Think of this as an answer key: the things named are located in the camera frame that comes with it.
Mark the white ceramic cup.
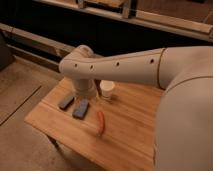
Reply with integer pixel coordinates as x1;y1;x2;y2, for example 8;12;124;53
100;80;115;98

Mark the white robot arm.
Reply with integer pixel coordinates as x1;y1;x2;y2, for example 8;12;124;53
59;45;213;171

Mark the dark red ceramic bowl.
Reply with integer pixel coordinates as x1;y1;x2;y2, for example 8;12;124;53
94;80;101;96

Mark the red chili pepper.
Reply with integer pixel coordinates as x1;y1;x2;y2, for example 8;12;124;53
97;111;105;136

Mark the blue grey sponge block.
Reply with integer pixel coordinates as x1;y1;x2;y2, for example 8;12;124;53
72;99;89;119

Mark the dark grey rectangular block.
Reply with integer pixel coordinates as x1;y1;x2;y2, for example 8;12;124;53
58;95;74;110

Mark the wooden table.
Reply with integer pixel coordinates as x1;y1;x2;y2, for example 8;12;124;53
25;79;163;171

